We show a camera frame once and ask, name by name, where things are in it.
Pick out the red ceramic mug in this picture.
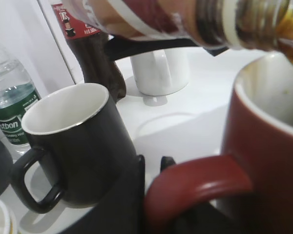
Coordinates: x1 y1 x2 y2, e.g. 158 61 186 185
144 53 293 234

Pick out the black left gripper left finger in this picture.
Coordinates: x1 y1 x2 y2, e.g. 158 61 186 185
61 155 146 234

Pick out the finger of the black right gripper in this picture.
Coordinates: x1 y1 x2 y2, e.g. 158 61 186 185
104 36 229 61

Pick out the yellow paper cup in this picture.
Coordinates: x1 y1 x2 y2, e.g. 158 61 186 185
0 200 18 234

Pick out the brown coffee drink bottle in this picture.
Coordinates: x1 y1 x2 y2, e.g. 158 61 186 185
63 0 293 64

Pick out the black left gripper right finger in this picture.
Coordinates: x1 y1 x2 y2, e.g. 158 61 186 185
160 156 176 171

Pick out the white ceramic mug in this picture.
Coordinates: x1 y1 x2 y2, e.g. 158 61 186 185
130 48 189 96

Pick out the black ceramic mug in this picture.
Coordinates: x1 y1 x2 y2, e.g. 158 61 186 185
11 83 136 214

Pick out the cola bottle red label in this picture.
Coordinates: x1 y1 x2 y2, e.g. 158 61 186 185
49 0 126 102

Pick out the clear water bottle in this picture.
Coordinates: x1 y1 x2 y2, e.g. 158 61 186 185
0 46 40 156

